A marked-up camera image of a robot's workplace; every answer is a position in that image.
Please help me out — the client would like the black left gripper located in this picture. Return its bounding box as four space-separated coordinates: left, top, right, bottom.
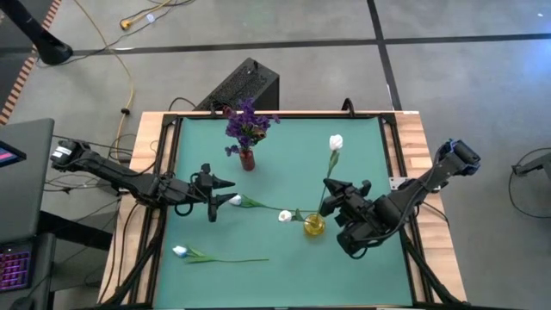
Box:
189 163 238 224

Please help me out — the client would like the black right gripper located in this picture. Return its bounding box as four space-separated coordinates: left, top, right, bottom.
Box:
319 177 388 259

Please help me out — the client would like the red ribbed glass vase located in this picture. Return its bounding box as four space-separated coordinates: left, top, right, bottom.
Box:
238 148 256 172

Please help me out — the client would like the white artificial tulip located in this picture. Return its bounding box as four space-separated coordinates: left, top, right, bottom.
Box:
227 194 311 214
277 208 307 224
171 245 270 264
315 133 344 221

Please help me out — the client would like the yellow textured glass vase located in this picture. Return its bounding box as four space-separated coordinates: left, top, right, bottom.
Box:
303 214 327 237

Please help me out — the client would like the green table mat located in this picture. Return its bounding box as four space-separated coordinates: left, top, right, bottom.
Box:
153 116 414 309

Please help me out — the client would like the black computer tower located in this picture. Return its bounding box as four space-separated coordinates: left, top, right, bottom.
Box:
194 57 281 112

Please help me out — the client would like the grey floor stand base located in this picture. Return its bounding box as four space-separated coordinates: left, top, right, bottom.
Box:
510 148 551 219

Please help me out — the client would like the small monitor with pink screen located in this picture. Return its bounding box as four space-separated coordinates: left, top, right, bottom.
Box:
0 139 27 169

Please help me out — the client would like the black floor stand pole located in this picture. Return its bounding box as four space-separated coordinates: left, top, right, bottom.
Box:
0 0 74 66

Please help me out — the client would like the backlit keyboard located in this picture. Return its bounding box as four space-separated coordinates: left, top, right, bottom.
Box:
0 249 32 292

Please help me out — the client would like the yellow extension cable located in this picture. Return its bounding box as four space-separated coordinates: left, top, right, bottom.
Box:
72 0 173 130

